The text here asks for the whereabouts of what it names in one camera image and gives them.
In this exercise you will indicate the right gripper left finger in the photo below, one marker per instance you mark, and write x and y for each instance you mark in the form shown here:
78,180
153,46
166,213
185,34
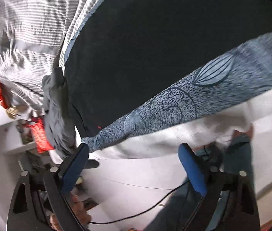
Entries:
26,209

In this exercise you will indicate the black skirt blue patterned waistband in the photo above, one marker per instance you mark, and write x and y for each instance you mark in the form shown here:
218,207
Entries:
135,67

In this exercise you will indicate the person's jeans legs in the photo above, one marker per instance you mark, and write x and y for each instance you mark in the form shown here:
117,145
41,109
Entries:
236,159

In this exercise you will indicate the grey striped white bedding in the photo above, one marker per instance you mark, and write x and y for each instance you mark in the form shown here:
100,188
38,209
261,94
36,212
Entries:
34,35

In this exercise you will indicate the grey jacket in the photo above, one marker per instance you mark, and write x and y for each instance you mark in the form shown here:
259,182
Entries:
58,125

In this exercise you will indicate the small red pillow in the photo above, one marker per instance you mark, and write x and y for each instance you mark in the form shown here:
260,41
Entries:
39,136

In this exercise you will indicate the person's left hand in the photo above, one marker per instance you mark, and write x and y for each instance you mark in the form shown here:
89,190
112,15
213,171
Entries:
79,211

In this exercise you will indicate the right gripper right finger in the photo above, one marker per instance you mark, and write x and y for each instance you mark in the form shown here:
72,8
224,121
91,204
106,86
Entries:
240,211

